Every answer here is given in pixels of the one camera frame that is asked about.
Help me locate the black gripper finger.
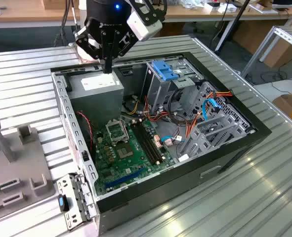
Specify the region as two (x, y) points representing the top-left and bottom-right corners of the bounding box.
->
(73, 26), (111, 74)
(107, 30), (139, 74)

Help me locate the blue data wire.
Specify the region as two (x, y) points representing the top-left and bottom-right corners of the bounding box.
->
(202, 98), (222, 122)

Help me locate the orange power wire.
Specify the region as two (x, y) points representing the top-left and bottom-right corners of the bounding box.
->
(185, 90), (234, 145)

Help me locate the grey metal disk bay cage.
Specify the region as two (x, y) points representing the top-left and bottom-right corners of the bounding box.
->
(177, 80), (257, 161)

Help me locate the grey power supply unit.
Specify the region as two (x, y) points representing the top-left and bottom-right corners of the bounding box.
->
(66, 70), (125, 129)

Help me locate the blue plastic drive latch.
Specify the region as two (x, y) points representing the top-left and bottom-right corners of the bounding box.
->
(152, 60), (180, 81)

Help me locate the grey optical drive cage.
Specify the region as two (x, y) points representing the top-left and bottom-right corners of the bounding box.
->
(143, 58), (204, 114)

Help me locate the wooden office desk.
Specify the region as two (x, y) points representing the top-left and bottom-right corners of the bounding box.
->
(0, 0), (82, 29)
(160, 0), (292, 24)

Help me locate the metal socket cover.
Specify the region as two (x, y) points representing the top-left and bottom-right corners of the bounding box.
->
(105, 119), (130, 145)

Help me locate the black RAM slot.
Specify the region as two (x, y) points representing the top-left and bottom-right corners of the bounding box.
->
(137, 122), (161, 161)
(131, 124), (156, 166)
(140, 121), (164, 159)
(134, 123), (159, 164)

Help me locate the white box with black top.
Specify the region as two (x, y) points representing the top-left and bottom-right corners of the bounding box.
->
(204, 1), (220, 12)

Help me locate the black tripod leg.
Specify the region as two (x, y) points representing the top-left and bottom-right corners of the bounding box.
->
(214, 0), (250, 52)

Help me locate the small white box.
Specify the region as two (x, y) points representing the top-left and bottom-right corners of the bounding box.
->
(218, 4), (237, 13)

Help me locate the green motherboard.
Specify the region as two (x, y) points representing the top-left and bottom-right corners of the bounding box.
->
(92, 118), (176, 198)

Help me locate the blue expansion slot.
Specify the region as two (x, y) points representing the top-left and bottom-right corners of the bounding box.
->
(104, 167), (145, 189)

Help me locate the brown cardboard box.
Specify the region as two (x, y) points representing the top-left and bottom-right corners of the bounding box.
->
(232, 20), (292, 69)

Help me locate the grey parts rack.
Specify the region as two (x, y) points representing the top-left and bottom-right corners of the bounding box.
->
(0, 116), (55, 214)

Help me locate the black PC case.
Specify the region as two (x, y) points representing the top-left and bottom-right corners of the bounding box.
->
(49, 51), (272, 235)

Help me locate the flat white carton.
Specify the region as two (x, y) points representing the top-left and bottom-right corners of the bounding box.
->
(249, 3), (279, 14)

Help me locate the black monitor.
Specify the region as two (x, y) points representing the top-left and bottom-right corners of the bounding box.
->
(271, 0), (292, 11)

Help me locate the white table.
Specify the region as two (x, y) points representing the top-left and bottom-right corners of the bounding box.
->
(255, 79), (292, 104)

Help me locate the cardboard box with yellow tape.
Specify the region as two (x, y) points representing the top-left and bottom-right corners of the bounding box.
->
(272, 92), (292, 128)

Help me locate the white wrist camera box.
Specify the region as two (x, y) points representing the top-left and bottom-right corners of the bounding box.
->
(126, 9), (163, 42)

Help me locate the red black twisted wire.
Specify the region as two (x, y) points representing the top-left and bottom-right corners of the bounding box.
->
(76, 111), (95, 153)

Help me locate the black wire loop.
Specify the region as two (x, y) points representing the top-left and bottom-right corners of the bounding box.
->
(167, 86), (189, 125)

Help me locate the yellow orange wire bundle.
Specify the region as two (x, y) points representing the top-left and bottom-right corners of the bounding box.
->
(121, 95), (170, 123)

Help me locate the grey metal slot bracket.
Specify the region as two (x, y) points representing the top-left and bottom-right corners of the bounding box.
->
(56, 172), (99, 232)

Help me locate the blue black bracket latch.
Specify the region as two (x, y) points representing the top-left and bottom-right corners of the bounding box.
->
(57, 194), (71, 212)

